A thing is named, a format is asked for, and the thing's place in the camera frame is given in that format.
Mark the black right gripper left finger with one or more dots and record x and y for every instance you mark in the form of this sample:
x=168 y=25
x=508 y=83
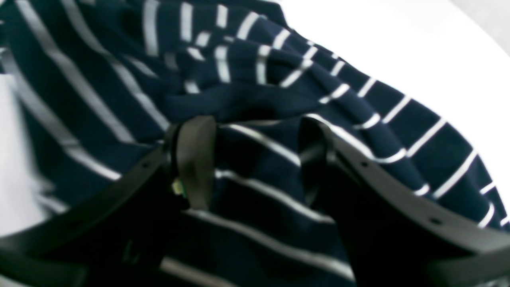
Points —
x=120 y=233

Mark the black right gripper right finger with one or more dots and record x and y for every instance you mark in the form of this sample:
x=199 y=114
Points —
x=392 y=237

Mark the navy white striped t-shirt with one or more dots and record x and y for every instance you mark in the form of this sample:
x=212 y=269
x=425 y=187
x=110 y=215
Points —
x=100 y=82

